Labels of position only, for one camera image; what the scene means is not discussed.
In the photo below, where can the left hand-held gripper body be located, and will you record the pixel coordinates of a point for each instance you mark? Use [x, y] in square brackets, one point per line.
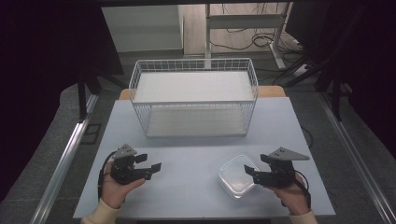
[123, 169]

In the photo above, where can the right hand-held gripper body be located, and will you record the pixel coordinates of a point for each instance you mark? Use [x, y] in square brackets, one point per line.
[280, 172]

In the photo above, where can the clear plastic container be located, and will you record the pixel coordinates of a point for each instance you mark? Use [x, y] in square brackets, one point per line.
[235, 179]

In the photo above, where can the person's left hand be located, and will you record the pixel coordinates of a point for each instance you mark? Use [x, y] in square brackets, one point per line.
[116, 193]

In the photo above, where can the person's right hand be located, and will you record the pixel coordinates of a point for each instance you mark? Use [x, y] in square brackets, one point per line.
[291, 197]

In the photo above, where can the black floor plate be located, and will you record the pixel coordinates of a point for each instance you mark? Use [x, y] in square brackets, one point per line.
[91, 133]

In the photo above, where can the wooden table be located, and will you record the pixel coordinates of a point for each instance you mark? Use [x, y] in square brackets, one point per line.
[274, 91]

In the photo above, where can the black stand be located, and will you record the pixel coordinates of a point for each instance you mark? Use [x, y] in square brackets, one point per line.
[335, 99]
[82, 99]

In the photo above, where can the white power strip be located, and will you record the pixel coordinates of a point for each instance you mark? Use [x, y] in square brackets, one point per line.
[301, 70]

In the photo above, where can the white panel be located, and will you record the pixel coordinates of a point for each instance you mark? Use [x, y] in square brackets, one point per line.
[143, 28]

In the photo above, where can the dark curtain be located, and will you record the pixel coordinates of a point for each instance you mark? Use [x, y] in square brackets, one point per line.
[367, 56]
[37, 62]

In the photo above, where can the metal floor rail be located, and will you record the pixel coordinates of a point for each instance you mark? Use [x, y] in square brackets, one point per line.
[62, 168]
[358, 158]

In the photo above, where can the white desk frame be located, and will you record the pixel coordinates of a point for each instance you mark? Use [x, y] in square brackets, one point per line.
[246, 21]

